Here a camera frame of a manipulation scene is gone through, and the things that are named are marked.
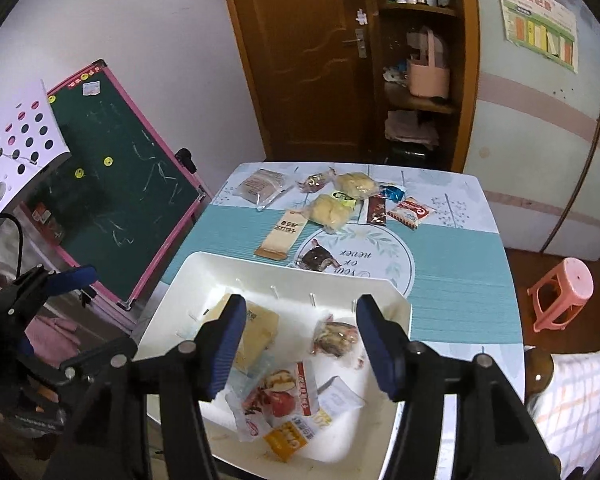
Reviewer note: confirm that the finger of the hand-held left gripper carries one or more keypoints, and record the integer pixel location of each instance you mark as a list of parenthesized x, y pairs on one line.
[(72, 278), (87, 360)]

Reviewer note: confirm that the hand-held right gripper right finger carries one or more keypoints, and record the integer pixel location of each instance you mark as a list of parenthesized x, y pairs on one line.
[(376, 352)]

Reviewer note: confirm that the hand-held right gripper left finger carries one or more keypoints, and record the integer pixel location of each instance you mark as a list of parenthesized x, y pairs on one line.
[(226, 347)]

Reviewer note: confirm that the white plastic tray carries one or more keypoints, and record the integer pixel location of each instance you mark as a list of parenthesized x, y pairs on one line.
[(300, 280)]

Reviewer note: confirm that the dark chocolate cake packet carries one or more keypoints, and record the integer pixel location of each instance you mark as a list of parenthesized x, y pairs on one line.
[(317, 257)]

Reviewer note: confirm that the yellow bun clear packet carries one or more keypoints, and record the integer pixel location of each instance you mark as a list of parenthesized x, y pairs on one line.
[(355, 185), (327, 212)]

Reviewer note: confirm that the blue snack packet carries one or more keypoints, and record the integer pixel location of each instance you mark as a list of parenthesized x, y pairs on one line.
[(392, 193)]

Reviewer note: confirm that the large beige snack packet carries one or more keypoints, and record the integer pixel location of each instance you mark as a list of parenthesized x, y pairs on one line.
[(257, 335)]

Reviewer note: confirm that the brown nut pastry packet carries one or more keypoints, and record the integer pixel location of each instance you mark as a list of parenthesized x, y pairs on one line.
[(335, 337)]

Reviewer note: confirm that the pink cloth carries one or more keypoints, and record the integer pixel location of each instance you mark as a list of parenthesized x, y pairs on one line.
[(50, 332)]

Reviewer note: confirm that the small white snack packet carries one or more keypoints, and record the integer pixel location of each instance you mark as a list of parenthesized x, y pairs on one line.
[(340, 395)]

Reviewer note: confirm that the red apple print packet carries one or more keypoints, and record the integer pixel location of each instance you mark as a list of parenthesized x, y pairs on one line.
[(280, 385)]

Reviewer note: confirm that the white packet red logo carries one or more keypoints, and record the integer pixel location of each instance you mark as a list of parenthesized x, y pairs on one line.
[(247, 422)]

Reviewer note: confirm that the pink framed chalkboard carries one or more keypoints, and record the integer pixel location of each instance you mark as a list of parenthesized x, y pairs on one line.
[(120, 200)]

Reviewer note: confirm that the orange snack packet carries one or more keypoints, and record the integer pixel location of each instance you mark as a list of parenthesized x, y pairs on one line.
[(285, 440)]

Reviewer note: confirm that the teal floral tablecloth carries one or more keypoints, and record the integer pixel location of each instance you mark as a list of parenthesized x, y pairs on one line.
[(455, 270)]

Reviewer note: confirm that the long beige snack packet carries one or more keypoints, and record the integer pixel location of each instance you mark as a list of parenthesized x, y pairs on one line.
[(280, 235)]

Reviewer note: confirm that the brown chocolate bar packet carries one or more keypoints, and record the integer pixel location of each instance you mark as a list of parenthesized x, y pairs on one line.
[(375, 210)]

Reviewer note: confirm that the red white snack packet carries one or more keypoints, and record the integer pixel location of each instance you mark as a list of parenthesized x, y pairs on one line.
[(411, 212)]

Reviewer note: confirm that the black easel knob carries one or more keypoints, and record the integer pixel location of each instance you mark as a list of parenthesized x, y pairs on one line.
[(186, 159)]

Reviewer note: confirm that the white dotted paper sheet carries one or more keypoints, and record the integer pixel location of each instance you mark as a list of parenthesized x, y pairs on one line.
[(10, 125)]

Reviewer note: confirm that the square pastry clear packet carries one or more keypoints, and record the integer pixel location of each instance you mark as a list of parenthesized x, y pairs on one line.
[(260, 185)]

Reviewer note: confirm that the twist-wrapped brown candy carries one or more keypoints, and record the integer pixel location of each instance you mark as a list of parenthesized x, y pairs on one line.
[(314, 180)]

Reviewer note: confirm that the checked blanket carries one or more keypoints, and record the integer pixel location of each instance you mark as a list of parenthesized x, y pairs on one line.
[(580, 400)]

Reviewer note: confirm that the pink plastic stool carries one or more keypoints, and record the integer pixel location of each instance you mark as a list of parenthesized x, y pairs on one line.
[(572, 280)]

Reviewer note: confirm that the folded pink cloths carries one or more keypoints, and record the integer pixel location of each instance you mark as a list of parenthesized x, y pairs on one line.
[(410, 130)]

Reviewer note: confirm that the pale sliding wardrobe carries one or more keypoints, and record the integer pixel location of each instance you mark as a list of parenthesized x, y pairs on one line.
[(530, 135)]

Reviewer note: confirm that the pink plastic basket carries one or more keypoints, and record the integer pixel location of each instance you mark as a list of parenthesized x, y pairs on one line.
[(430, 80)]

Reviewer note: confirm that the blue white cloth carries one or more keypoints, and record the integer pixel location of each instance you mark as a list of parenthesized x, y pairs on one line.
[(392, 74)]

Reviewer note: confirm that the wooden shelf unit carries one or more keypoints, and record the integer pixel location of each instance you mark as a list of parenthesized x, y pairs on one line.
[(462, 85)]

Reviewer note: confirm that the brown wooden door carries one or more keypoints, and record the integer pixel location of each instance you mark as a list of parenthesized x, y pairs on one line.
[(290, 60)]

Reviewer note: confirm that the white door hook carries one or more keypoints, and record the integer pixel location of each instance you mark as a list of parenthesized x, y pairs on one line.
[(362, 16)]

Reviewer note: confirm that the brown wooden post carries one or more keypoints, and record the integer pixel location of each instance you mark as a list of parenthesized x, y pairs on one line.
[(537, 367)]

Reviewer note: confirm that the wall poster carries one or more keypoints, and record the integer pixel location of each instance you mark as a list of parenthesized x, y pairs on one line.
[(540, 20)]

